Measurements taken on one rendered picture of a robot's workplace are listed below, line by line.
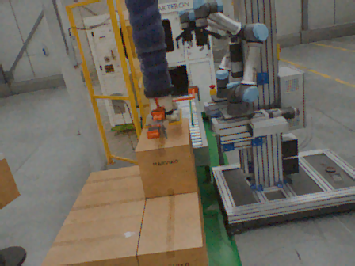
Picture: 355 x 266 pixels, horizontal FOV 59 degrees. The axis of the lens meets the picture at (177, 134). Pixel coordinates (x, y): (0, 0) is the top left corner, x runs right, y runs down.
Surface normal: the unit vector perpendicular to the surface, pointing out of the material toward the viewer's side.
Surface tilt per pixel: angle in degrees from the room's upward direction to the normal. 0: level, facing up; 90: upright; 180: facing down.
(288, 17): 90
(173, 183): 90
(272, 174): 90
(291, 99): 90
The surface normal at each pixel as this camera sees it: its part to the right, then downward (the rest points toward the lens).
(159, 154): -0.01, 0.37
